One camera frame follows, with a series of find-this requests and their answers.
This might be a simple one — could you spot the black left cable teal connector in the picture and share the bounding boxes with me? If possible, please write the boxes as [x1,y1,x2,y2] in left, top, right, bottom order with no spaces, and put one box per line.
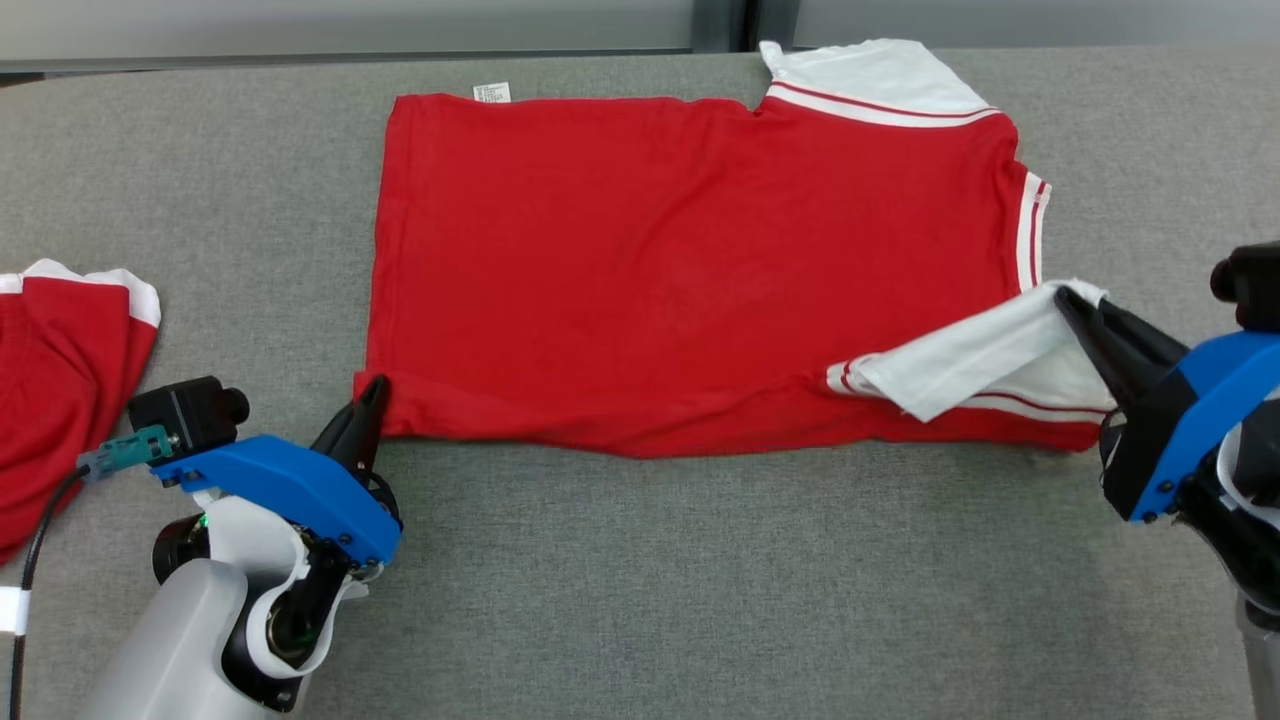
[8,424,177,720]

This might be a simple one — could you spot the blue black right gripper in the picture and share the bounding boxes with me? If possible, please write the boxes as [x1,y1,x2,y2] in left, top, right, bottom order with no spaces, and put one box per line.
[1054,288,1280,526]

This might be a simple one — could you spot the grey double partition post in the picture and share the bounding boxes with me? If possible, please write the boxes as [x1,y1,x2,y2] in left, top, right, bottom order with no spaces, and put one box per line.
[690,0,801,53]

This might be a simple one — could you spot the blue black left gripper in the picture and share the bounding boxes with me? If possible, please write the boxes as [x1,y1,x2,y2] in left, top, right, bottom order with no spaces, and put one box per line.
[150,375,404,584]

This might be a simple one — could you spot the red shorts with white waistband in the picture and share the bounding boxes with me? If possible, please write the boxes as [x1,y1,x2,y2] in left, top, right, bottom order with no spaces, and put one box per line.
[0,258,162,567]

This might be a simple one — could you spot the red jersey with white sleeves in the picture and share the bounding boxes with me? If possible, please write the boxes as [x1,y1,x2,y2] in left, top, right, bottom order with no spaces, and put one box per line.
[355,38,1117,461]

